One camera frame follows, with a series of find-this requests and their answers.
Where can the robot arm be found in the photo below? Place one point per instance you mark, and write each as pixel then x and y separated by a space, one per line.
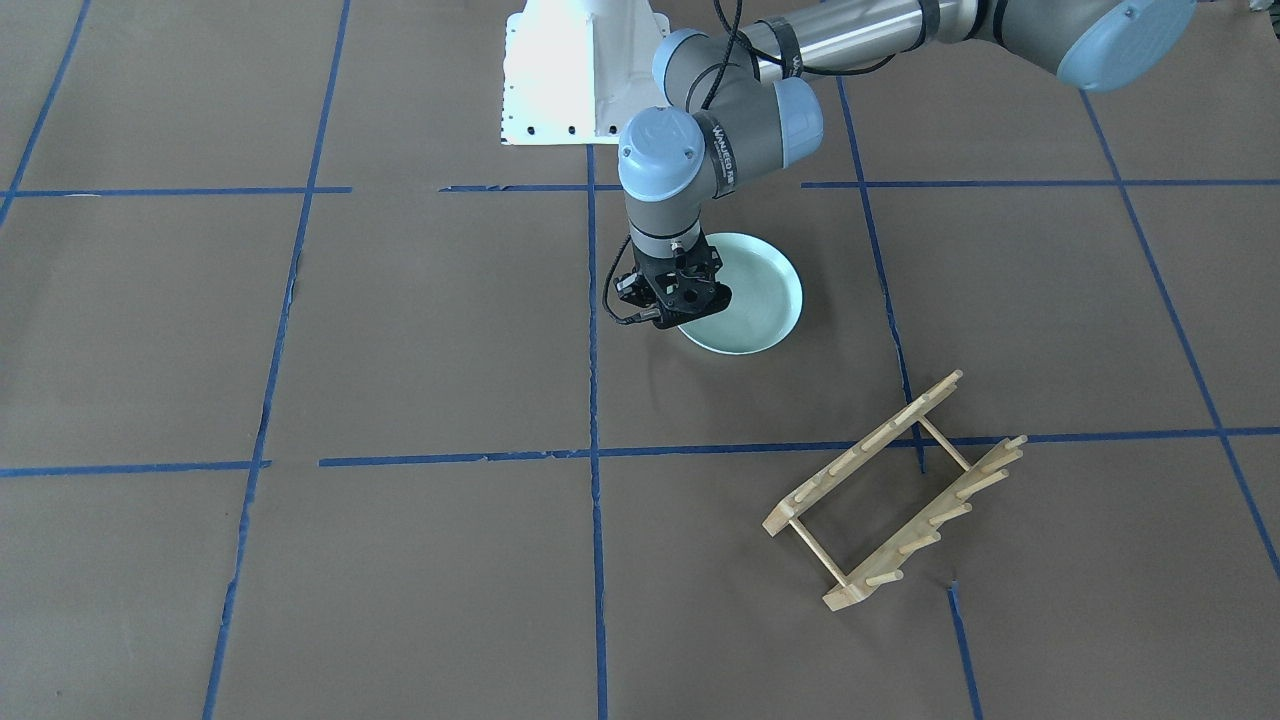
pixel 741 105

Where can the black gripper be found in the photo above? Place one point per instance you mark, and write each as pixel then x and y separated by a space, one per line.
pixel 631 290

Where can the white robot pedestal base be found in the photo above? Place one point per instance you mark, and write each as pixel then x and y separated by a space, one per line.
pixel 577 71

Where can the wooden dish rack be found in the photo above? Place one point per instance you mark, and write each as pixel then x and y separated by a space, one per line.
pixel 911 513

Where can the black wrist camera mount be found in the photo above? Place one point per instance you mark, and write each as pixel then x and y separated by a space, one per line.
pixel 634 289

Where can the light green plate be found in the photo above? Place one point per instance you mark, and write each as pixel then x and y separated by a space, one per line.
pixel 767 298

